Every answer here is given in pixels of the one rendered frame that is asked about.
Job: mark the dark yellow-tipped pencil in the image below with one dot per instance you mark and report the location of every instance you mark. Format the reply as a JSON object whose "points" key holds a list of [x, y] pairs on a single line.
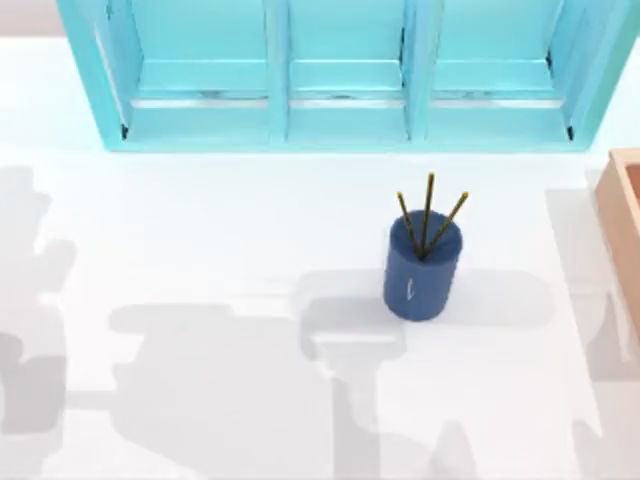
{"points": [[407, 225], [447, 220], [427, 210]]}

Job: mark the dark blue pen cup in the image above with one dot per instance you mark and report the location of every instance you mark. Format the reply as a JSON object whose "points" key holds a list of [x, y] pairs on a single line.
{"points": [[417, 287]]}

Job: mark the light blue rack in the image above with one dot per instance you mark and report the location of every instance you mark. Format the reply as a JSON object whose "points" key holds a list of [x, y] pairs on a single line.
{"points": [[345, 75]]}

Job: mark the shallow salmon-coloured box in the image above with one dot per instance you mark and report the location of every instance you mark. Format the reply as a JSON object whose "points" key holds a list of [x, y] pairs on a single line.
{"points": [[620, 210]]}

